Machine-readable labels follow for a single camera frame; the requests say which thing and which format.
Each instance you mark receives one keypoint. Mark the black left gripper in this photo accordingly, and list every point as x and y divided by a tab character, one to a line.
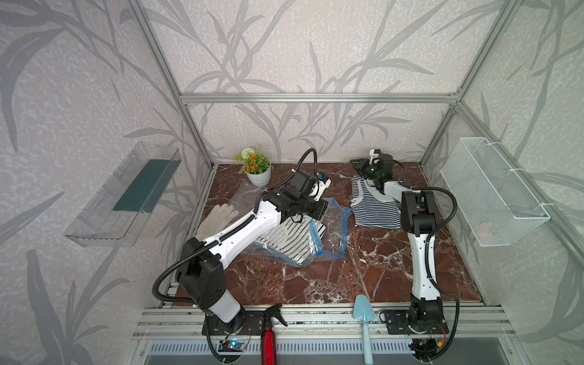
322	207

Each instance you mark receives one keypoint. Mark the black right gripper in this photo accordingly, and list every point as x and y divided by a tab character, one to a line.
362	165

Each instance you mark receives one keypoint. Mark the blue striped tank top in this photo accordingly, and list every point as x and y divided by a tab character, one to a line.
371	208

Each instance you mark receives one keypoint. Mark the clear vacuum bag blue zipper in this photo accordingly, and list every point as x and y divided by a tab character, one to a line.
335	240

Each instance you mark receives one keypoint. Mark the black striped garment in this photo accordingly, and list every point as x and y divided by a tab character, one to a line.
295	244

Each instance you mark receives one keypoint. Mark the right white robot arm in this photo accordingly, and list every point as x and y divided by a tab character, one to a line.
419	220

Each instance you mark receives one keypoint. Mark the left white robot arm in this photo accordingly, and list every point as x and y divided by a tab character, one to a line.
198	278

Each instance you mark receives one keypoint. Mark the white pot with plant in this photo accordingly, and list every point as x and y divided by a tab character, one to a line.
255	165

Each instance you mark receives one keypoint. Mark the white work glove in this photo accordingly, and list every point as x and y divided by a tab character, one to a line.
217	220

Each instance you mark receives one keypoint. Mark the light blue garden trowel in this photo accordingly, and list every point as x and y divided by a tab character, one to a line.
364	313

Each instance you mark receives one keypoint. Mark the red spray bottle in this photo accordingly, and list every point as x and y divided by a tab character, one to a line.
268	336

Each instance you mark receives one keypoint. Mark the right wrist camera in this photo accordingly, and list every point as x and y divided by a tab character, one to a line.
374	156

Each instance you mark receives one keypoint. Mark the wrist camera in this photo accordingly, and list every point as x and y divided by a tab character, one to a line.
374	156
322	183

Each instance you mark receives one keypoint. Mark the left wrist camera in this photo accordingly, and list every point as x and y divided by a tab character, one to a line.
322	183

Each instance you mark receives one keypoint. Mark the white wire wall basket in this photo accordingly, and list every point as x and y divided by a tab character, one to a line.
496	203

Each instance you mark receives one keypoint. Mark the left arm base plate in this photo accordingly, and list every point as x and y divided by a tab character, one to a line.
244	323

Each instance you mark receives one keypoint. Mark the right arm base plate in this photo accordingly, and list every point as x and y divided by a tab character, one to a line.
401	322

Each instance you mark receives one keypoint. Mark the clear plastic wall shelf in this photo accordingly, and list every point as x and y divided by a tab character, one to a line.
118	213

